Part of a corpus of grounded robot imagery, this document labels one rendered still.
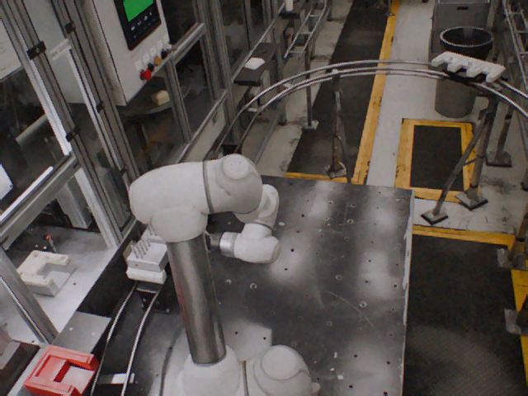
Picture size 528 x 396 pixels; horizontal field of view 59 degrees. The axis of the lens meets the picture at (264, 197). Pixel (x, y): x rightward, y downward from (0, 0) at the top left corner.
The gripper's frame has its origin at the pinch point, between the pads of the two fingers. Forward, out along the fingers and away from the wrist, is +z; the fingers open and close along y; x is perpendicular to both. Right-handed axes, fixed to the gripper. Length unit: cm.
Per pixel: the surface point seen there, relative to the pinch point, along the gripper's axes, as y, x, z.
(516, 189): -93, -164, -152
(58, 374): 4, 61, 7
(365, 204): -23, -56, -66
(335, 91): -25, -161, -33
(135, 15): 69, -39, 15
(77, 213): 10.0, 4.4, 36.5
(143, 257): 2.4, 14.3, 4.6
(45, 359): 6, 59, 12
